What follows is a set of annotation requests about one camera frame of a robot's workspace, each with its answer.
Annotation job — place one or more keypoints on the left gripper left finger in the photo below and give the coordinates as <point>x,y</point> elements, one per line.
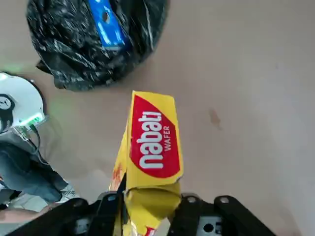
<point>73,216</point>

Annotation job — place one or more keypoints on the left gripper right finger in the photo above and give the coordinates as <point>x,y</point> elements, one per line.
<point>229,216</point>

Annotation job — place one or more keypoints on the yellow red wafer box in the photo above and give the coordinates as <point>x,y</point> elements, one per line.
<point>152,137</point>

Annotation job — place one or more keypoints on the blue snack box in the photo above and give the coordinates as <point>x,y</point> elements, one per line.
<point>108,24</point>

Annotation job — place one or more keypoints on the black plastic bag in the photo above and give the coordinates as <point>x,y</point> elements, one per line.
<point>69,49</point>

